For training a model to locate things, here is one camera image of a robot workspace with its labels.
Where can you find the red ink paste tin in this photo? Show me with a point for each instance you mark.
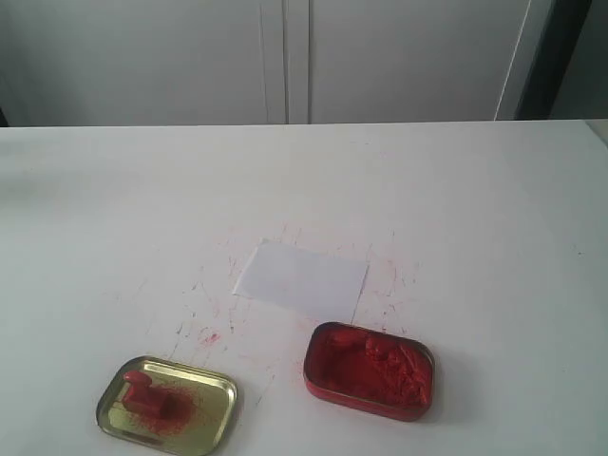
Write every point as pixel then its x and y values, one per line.
pixel 375 372

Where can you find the white paper sheet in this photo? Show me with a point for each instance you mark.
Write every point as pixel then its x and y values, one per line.
pixel 322 287

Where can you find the dark door frame post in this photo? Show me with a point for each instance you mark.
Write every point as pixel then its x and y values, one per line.
pixel 558 41

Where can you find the red rubber stamp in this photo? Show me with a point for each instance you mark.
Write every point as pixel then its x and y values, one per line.
pixel 144 398

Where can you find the white cabinet doors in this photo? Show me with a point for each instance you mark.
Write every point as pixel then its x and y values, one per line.
pixel 255 62

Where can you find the gold tin lid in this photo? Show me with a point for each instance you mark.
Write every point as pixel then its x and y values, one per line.
pixel 203 403

